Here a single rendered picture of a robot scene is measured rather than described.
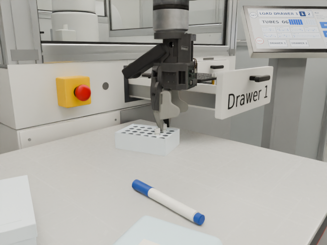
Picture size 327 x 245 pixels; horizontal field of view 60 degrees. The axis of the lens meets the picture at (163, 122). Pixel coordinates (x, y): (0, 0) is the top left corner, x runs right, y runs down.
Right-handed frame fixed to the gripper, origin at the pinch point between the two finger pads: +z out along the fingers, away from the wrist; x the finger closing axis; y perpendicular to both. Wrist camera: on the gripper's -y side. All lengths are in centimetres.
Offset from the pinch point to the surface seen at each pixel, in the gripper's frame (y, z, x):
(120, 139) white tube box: -6.9, 2.8, -7.1
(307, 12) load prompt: 32, -35, 118
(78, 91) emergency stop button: -19.2, -7.0, -5.2
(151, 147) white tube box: 0.7, 3.6, -7.1
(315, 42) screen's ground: 37, -20, 107
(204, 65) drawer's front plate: -5, -10, 54
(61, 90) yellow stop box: -23.8, -7.0, -5.8
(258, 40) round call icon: 11, -20, 94
